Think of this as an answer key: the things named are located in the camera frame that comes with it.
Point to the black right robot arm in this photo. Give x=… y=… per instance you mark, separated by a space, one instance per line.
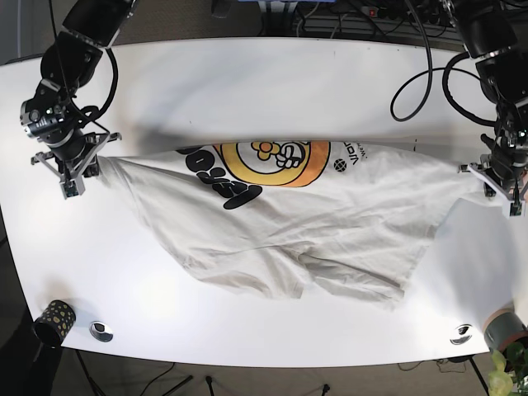
x=51 y=115

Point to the left silver table grommet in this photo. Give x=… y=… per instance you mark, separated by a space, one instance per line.
x=100 y=331

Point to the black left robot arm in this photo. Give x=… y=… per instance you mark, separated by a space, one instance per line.
x=490 y=41

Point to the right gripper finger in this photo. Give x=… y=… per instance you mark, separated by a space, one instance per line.
x=91 y=169

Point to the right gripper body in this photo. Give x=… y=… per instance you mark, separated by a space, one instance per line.
x=67 y=157

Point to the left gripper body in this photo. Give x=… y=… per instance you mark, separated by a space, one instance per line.
x=502 y=182

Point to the black dotted cup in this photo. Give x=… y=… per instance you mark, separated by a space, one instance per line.
x=54 y=324

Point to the grey plant pot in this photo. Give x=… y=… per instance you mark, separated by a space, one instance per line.
x=504 y=328

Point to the silver table grommet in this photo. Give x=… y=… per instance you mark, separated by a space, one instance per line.
x=100 y=331
x=461 y=334

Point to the green potted plant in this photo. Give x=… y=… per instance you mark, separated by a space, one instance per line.
x=509 y=376

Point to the white graphic print T-shirt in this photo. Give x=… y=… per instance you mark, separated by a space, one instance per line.
x=273 y=218

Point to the right silver table grommet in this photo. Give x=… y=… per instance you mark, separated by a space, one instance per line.
x=461 y=334

